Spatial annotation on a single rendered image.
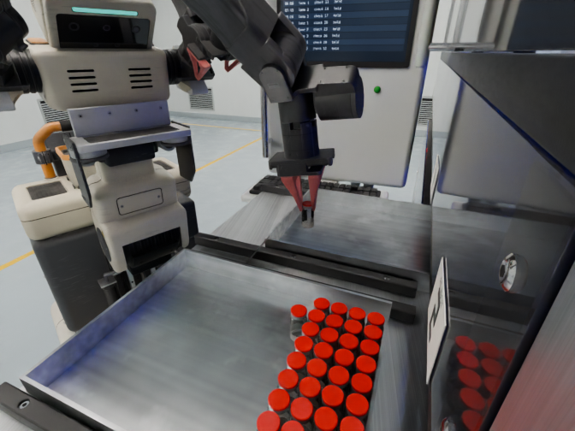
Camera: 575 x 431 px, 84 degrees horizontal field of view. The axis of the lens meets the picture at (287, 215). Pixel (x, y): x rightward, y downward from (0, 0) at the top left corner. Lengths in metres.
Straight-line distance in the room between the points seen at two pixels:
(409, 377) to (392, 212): 0.42
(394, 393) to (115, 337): 0.35
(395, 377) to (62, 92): 0.82
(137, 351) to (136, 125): 0.58
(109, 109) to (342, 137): 0.68
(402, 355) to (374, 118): 0.78
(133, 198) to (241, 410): 0.70
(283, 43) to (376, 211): 0.44
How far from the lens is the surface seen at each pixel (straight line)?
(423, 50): 0.80
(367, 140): 1.09
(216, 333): 0.45
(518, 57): 0.21
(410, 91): 1.06
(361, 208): 0.77
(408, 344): 0.46
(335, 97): 0.47
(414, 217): 0.76
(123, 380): 0.44
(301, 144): 0.50
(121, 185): 0.96
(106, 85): 0.89
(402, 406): 0.41
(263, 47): 0.43
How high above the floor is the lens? 1.21
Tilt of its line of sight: 27 degrees down
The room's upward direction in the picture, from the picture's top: straight up
